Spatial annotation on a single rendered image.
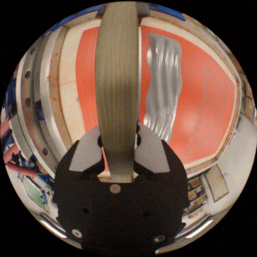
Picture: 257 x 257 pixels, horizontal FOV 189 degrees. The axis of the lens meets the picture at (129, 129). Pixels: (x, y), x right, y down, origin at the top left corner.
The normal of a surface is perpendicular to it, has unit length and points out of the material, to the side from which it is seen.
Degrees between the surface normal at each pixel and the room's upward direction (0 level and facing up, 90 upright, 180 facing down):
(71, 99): 0
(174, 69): 28
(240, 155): 90
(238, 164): 90
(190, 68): 0
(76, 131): 0
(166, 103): 33
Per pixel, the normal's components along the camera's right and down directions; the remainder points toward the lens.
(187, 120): 0.04, 0.52
